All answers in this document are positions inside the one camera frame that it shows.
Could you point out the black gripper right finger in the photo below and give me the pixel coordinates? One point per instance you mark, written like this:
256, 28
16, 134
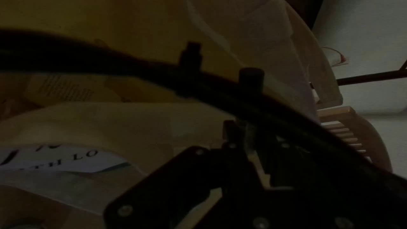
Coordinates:
342, 188

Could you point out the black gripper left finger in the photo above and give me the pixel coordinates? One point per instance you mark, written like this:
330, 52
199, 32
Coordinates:
166, 197

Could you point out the white marker with black cap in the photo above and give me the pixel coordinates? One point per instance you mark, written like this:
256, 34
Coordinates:
250, 136

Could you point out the wooden chair at table end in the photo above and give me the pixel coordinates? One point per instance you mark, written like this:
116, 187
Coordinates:
358, 132

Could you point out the black coat rack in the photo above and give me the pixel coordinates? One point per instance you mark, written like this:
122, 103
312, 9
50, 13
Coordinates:
377, 76

